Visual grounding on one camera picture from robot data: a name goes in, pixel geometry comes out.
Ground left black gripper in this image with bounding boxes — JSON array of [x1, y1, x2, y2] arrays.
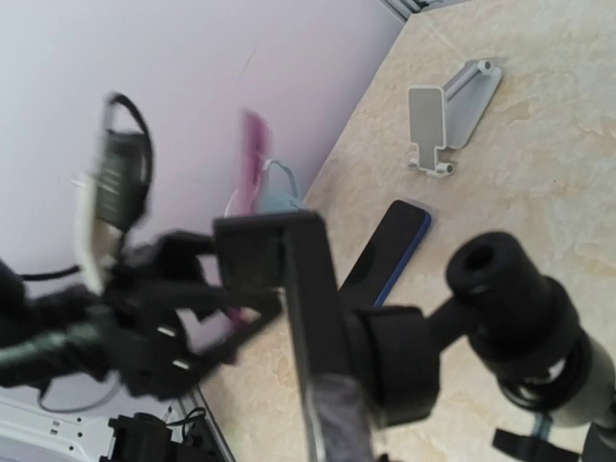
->
[[102, 231, 282, 399]]

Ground tall black phone stand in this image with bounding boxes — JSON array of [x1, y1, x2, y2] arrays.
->
[[213, 212, 615, 461]]

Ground blue phone black screen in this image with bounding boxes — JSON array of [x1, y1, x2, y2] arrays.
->
[[339, 200, 432, 308]]

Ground purple phone black screen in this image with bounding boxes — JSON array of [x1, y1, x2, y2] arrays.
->
[[223, 109, 278, 328]]

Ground grey folding phone stand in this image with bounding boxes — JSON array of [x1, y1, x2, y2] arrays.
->
[[408, 59, 503, 178]]

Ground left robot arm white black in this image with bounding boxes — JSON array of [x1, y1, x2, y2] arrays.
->
[[1, 232, 282, 400]]

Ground light blue cup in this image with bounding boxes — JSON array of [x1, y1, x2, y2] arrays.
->
[[254, 159, 304, 214]]

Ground front aluminium frame rail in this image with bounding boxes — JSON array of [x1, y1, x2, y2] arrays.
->
[[0, 384, 237, 462]]

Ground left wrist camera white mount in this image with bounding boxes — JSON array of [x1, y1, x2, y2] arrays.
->
[[71, 90, 155, 295]]

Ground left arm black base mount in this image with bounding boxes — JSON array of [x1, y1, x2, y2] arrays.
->
[[99, 407, 231, 462]]

